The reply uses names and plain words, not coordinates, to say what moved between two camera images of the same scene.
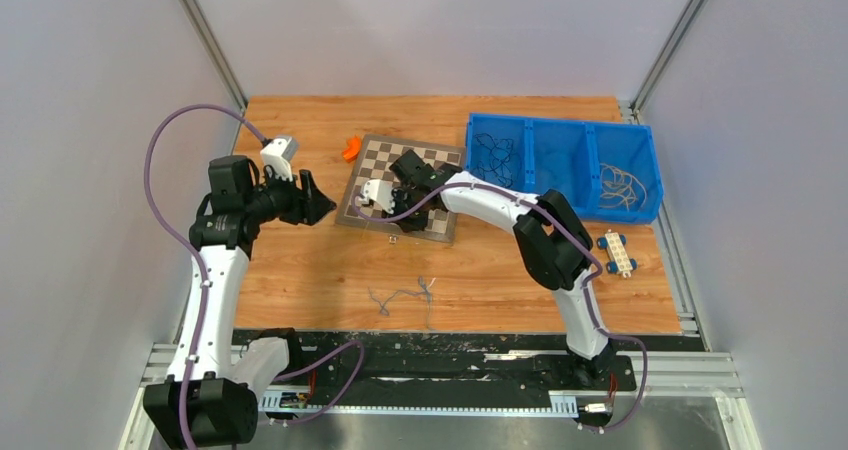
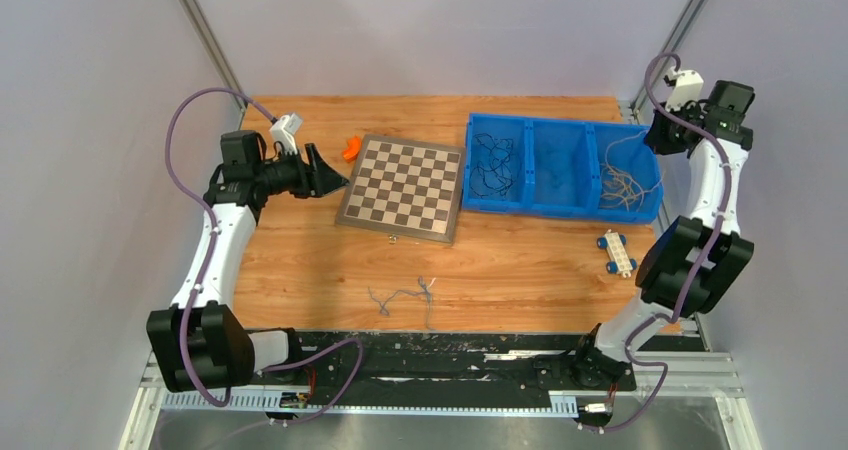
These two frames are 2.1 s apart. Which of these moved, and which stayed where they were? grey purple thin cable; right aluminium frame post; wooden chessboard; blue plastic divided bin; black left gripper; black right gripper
Moved: black right gripper; black left gripper
Stayed: grey purple thin cable; wooden chessboard; blue plastic divided bin; right aluminium frame post
